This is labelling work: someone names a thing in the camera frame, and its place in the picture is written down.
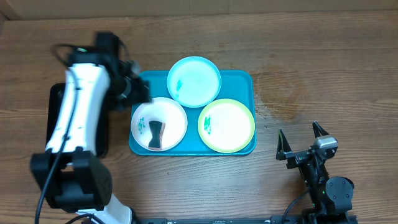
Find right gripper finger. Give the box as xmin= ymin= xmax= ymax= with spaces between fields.
xmin=276 ymin=129 xmax=292 ymax=156
xmin=312 ymin=121 xmax=329 ymax=138

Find white plate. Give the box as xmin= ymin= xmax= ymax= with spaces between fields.
xmin=131 ymin=97 xmax=188 ymax=152

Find black pink sponge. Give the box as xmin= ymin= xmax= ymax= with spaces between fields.
xmin=148 ymin=120 xmax=165 ymax=151

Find light blue plate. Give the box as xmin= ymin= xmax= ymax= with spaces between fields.
xmin=167 ymin=56 xmax=221 ymax=108

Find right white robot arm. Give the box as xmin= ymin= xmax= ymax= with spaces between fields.
xmin=271 ymin=121 xmax=358 ymax=223

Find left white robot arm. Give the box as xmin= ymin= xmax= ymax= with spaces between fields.
xmin=30 ymin=32 xmax=151 ymax=223

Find black rectangular water tray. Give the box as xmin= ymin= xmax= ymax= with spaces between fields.
xmin=46 ymin=83 xmax=109 ymax=158

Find teal plastic tray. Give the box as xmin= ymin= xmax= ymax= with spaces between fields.
xmin=129 ymin=70 xmax=255 ymax=156

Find green rimmed yellow plate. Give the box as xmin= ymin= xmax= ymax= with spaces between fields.
xmin=198 ymin=98 xmax=255 ymax=154

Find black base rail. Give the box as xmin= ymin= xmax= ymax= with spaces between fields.
xmin=139 ymin=215 xmax=358 ymax=224

